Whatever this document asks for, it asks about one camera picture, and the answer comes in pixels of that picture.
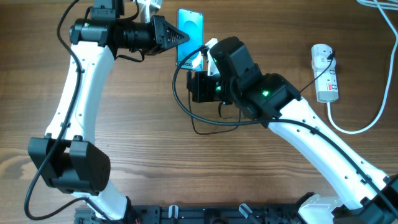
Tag blue Galaxy S25 smartphone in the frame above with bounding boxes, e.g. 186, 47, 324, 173
176, 8, 204, 71

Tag black USB charging cable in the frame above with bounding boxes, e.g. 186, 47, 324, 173
186, 50, 336, 136

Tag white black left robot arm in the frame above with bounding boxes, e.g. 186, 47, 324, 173
28, 1, 189, 223

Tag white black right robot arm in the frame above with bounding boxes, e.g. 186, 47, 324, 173
187, 37, 397, 223

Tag white power strip socket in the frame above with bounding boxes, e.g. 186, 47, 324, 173
311, 44, 339, 103

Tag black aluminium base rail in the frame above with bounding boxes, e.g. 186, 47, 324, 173
73, 203, 312, 224

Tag white power strip cord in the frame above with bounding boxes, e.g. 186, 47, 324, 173
326, 0, 398, 135

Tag white cables at corner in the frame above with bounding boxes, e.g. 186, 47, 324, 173
356, 0, 398, 11

